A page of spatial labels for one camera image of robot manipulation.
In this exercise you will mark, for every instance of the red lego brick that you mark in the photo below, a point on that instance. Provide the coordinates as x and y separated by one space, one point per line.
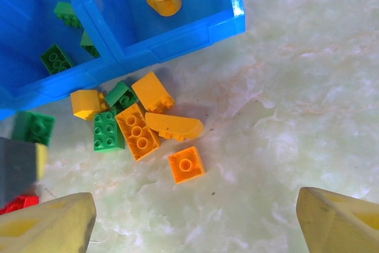
17 202

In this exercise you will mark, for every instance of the blue plastic bin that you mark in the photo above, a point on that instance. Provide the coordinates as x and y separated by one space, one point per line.
201 7
29 28

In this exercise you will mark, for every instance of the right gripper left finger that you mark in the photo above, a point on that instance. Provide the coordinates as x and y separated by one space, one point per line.
44 229

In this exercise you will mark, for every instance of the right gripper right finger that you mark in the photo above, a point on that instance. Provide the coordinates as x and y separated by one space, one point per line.
340 226

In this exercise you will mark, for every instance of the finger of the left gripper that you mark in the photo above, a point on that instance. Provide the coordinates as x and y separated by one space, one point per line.
17 167

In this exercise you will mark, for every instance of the orange lego brick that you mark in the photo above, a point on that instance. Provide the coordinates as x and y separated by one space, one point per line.
174 125
86 105
151 90
186 165
137 134

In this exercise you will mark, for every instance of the green lego brick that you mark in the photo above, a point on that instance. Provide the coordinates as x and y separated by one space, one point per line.
108 131
32 127
87 42
120 96
66 11
56 59

